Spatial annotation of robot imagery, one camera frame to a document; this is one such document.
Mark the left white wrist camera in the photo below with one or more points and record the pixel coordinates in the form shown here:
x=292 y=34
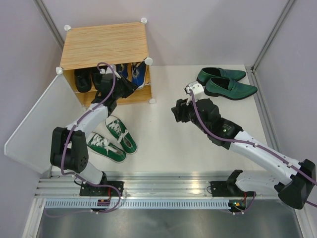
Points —
x=104 y=69

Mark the white slotted cable duct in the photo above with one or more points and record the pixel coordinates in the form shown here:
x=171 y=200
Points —
x=139 y=203

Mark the green loafer rear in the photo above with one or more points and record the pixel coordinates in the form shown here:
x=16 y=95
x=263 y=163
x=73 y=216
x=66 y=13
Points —
x=207 y=72

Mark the wooden two-shelf shoe cabinet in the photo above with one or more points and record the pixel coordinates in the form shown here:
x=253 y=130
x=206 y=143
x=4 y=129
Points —
x=124 y=43

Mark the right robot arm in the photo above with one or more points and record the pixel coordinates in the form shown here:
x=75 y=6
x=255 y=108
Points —
x=291 y=179

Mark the green sneaker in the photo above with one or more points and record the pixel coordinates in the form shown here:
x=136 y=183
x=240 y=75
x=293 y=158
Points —
x=103 y=147
x=119 y=131

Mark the aluminium mounting rail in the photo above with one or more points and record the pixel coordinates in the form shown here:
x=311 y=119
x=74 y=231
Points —
x=161 y=185

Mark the left aluminium frame post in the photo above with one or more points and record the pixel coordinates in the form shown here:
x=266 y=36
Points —
x=49 y=21

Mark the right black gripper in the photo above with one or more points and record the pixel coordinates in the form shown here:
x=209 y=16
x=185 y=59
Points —
x=181 y=106

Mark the blue sneaker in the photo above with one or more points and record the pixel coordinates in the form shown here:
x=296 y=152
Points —
x=123 y=70
x=139 y=70

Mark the green loafer front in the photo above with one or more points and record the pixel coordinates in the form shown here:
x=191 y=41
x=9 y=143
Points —
x=228 y=88

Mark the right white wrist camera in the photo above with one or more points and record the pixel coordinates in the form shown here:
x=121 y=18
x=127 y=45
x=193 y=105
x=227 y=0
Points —
x=195 y=91

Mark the green loafer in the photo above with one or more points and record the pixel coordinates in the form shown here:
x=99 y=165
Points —
x=228 y=88
x=207 y=72

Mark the right aluminium frame post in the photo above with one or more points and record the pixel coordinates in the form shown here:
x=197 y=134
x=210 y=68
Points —
x=273 y=33

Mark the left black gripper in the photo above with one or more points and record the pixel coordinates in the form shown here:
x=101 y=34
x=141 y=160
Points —
x=130 y=87

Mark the black patent shoe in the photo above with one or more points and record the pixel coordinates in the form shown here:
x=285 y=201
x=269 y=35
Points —
x=83 y=81
x=99 y=80

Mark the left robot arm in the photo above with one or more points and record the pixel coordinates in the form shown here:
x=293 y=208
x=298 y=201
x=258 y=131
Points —
x=69 y=150

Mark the aluminium frame post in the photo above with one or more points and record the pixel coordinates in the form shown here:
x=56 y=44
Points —
x=49 y=21
x=273 y=33

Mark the white translucent cabinet door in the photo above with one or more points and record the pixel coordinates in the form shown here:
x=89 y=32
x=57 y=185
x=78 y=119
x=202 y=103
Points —
x=30 y=144

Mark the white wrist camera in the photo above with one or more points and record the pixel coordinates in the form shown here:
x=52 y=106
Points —
x=104 y=69
x=195 y=91

